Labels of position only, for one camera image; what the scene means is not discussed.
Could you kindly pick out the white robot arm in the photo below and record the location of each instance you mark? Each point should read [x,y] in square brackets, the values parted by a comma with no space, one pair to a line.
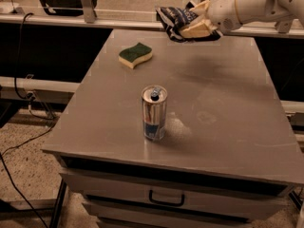
[250,11]

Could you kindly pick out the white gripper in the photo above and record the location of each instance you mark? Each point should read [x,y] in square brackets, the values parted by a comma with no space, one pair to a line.
[222,10]

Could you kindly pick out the grey drawer cabinet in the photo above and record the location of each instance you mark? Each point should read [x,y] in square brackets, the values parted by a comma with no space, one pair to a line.
[227,146]

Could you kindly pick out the metal bracket right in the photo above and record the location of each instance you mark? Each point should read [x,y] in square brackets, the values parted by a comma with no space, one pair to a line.
[283,26]

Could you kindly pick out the metal bracket left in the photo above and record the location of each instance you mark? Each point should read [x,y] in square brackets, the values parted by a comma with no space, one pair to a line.
[88,10]

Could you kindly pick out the aluminium rail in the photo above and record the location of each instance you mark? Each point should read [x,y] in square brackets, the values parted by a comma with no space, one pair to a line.
[247,31]

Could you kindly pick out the black drawer handle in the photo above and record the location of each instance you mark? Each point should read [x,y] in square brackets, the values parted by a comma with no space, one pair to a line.
[166,200]

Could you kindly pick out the blue chip bag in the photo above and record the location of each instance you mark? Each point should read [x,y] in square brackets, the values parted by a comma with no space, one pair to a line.
[173,19]

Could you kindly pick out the silver energy drink can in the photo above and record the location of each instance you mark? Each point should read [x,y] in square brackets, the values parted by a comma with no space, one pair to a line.
[154,103]

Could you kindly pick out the green and yellow sponge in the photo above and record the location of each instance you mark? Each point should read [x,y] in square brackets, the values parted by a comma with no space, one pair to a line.
[133,56]

